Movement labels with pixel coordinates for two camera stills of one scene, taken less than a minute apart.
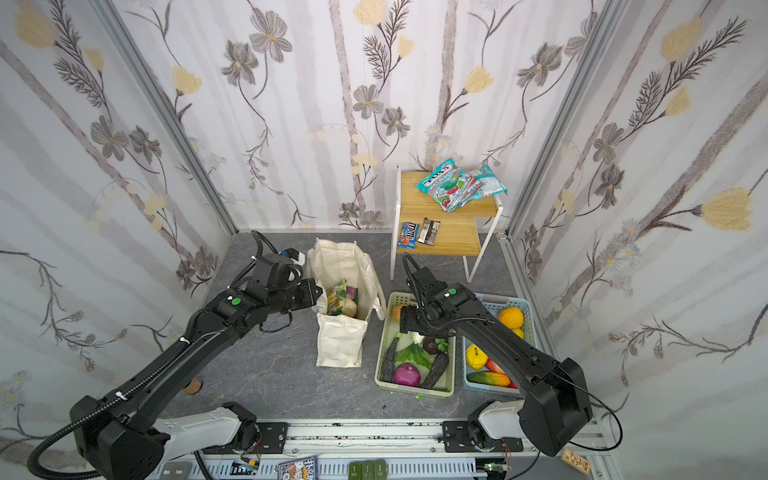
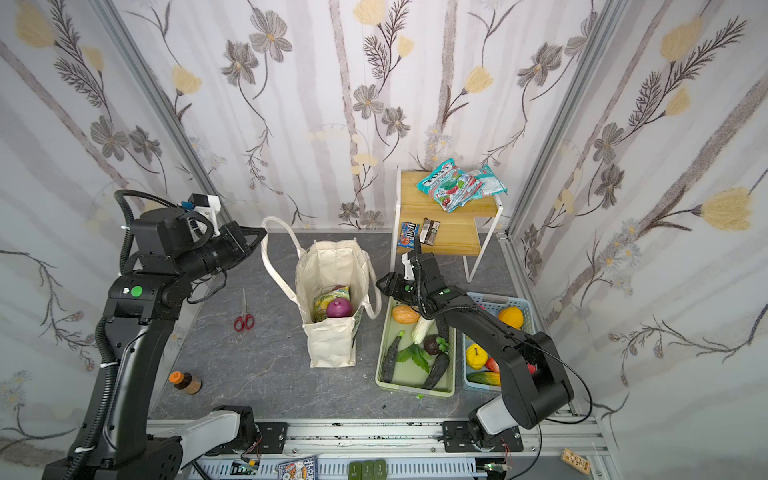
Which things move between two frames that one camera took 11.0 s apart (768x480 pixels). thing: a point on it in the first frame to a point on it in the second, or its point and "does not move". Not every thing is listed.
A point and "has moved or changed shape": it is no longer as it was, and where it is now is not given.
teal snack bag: (449, 187) does not move
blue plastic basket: (486, 367) does not move
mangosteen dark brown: (430, 345) does not move
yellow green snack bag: (336, 298) has moved or changed shape
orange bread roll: (396, 312) does not move
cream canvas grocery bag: (340, 338) has moved or changed shape
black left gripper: (305, 294) to (233, 243)
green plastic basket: (412, 362) does not move
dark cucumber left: (388, 372) does not move
